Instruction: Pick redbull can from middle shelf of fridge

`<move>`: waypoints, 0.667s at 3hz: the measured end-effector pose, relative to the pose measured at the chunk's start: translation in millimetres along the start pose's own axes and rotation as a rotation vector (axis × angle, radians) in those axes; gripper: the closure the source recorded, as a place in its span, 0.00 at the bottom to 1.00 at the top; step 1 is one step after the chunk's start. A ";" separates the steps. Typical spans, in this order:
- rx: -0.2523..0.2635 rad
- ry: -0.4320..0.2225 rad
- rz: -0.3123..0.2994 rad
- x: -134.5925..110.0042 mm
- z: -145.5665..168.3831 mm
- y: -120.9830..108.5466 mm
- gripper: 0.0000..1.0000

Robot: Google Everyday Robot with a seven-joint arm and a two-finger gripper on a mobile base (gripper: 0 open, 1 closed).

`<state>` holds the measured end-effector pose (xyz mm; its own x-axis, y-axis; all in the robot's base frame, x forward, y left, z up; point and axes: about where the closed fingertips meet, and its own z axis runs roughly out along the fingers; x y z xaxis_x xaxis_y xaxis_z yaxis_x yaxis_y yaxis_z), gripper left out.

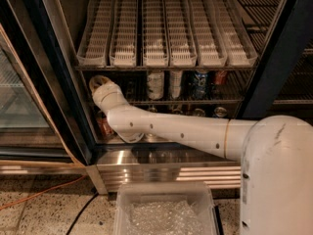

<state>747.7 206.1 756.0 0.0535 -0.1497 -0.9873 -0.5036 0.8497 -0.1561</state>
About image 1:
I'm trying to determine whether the blue white can bottom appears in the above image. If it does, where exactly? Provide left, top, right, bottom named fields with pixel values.
left=214, top=107, right=228, bottom=118

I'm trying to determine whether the red can bottom shelf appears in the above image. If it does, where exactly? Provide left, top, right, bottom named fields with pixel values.
left=96, top=111, right=114, bottom=138

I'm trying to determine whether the orange cable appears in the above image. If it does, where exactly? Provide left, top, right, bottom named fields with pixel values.
left=0, top=174, right=87, bottom=212

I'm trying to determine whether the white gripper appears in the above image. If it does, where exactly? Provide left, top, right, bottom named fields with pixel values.
left=89, top=75, right=129, bottom=115

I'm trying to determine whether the stainless fridge base grille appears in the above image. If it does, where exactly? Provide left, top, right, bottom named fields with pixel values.
left=86, top=143, right=241, bottom=194

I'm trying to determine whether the orange can bottom shelf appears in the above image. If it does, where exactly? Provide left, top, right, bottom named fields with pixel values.
left=193, top=108, right=205, bottom=117

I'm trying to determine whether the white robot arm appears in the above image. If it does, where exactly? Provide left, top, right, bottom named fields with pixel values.
left=89, top=75, right=313, bottom=235

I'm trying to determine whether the black cable left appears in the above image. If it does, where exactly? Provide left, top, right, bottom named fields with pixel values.
left=66, top=193, right=99, bottom=235

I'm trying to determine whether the blue can middle shelf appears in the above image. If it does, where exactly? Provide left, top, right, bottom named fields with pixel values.
left=191, top=70, right=208, bottom=100

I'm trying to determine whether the red can shelf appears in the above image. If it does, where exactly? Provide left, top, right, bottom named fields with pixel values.
left=96, top=111, right=114, bottom=138
left=213, top=70, right=228, bottom=85

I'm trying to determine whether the white can middle shelf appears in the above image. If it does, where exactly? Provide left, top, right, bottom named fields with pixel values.
left=147, top=71, right=164, bottom=100

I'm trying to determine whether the red can middle shelf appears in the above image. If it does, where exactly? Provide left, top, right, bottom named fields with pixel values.
left=213, top=70, right=228, bottom=85

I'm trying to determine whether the white shelf tray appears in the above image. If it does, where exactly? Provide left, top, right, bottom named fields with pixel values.
left=212, top=0, right=258, bottom=68
left=76, top=0, right=114, bottom=67
left=164, top=0, right=197, bottom=68
left=142, top=0, right=168, bottom=68
left=110, top=0, right=139, bottom=68
left=189, top=0, right=227, bottom=68

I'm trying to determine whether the middle wire shelf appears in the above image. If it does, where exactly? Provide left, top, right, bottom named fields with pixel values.
left=88, top=70, right=249, bottom=105

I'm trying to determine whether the clear plastic bin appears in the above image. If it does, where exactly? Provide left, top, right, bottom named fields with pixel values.
left=112, top=182, right=220, bottom=235

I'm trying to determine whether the dark fridge centre post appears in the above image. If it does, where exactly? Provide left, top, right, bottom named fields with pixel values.
left=238, top=0, right=313, bottom=118

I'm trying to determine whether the glass fridge door left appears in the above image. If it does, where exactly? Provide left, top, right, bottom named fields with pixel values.
left=0, top=24, right=84, bottom=174

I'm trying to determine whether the white slim can middle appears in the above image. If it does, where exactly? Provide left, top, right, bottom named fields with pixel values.
left=169, top=70, right=183, bottom=99

